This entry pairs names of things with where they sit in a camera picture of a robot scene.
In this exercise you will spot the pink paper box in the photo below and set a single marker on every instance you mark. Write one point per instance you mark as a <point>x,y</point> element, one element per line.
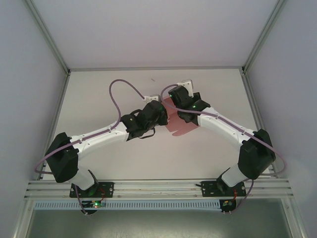
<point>179,129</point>

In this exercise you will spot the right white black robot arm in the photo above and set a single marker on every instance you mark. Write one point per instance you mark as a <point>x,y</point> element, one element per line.
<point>223,126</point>

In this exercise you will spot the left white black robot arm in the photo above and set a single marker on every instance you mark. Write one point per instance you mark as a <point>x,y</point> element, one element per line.
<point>99,137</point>

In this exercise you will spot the circuit board with green light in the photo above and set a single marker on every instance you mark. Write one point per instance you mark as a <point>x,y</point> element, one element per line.
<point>95,204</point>

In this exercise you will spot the small circuit board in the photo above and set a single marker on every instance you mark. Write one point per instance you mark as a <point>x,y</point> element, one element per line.
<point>227,203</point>

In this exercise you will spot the aluminium table side rail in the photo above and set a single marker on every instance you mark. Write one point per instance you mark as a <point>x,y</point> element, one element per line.
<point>256,111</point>
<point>53,124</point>

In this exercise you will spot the aluminium mounting rail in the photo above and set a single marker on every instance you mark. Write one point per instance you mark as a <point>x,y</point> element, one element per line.
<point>158,189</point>

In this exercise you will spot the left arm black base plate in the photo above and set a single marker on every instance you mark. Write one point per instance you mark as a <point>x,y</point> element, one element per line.
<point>107,189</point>

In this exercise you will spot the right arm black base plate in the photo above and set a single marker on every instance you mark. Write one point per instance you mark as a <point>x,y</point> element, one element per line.
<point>208,188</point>

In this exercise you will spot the aluminium frame post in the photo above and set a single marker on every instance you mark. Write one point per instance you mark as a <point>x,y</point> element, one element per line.
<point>265,36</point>
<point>47,36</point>

